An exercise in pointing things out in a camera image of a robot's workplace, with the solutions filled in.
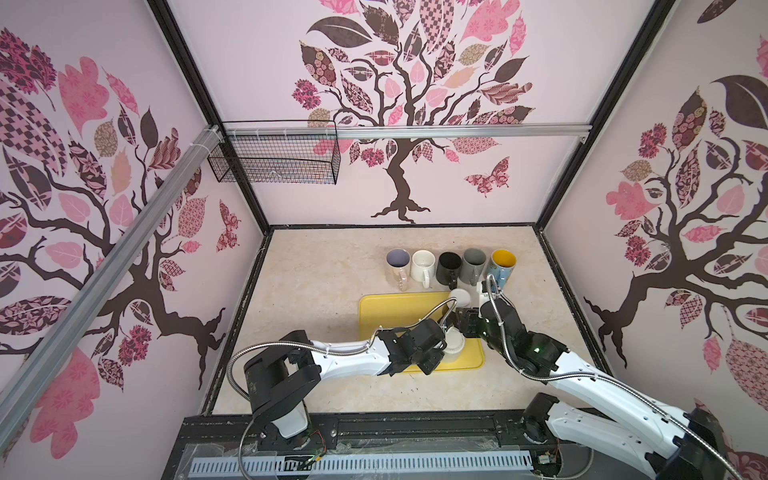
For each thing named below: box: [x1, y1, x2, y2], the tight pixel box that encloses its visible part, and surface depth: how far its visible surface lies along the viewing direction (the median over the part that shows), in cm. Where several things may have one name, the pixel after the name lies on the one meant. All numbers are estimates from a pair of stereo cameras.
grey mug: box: [459, 247, 487, 286], surface depth 99 cm
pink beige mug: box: [386, 248, 411, 291], surface depth 97 cm
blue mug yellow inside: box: [487, 248, 517, 290], surface depth 97 cm
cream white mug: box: [444, 326, 466, 363], surface depth 81 cm
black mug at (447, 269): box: [436, 252, 462, 290], surface depth 100 cm
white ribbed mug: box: [411, 249, 436, 289], surface depth 102 cm
